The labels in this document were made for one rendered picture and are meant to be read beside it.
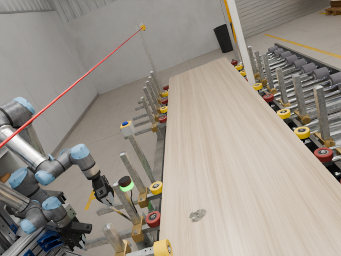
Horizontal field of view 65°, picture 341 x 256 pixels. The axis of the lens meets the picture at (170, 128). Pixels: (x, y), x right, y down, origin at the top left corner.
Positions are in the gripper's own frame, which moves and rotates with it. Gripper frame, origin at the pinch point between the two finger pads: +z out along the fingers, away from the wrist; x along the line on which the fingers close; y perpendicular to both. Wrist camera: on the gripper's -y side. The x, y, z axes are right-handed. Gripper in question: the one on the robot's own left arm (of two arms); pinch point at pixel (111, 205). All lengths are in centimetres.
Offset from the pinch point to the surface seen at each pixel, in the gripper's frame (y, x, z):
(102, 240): -0.8, 13.2, 15.4
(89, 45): 794, -49, -39
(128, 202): -5.1, -8.1, 0.1
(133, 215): -4.9, -7.1, 8.5
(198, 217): -27.2, -34.2, 10.3
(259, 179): -25, -69, 11
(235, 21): 86, -143, -42
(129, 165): 18.7, -16.3, -5.8
